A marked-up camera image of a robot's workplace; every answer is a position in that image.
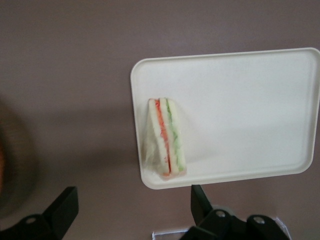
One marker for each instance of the cream plastic serving tray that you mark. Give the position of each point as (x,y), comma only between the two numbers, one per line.
(237,112)

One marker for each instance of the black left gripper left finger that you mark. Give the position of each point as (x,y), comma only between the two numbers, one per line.
(53,217)

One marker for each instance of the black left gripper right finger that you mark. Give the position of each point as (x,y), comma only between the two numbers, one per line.
(212,225)

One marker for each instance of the round brown wicker basket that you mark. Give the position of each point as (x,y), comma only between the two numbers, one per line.
(3,162)

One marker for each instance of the triangle sandwich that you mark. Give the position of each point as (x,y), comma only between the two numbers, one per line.
(165,140)

